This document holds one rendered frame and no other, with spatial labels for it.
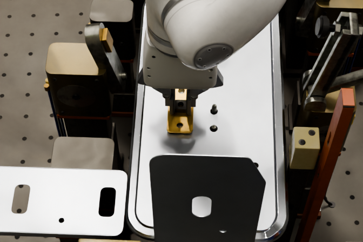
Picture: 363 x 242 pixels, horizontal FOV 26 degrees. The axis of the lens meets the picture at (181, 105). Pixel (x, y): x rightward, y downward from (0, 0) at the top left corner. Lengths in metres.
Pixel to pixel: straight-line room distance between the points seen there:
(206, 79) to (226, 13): 0.23
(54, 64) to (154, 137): 0.18
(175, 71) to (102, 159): 0.19
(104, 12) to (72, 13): 0.39
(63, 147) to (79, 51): 0.14
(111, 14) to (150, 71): 0.26
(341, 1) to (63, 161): 0.48
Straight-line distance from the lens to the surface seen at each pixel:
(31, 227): 1.10
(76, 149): 1.17
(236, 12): 0.84
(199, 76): 1.05
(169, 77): 1.06
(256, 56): 1.23
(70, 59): 1.18
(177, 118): 1.15
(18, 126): 1.54
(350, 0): 1.23
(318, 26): 1.00
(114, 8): 1.30
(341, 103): 0.96
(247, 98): 1.18
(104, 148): 1.16
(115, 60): 1.18
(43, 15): 1.69
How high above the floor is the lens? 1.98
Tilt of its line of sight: 57 degrees down
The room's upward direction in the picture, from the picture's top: straight up
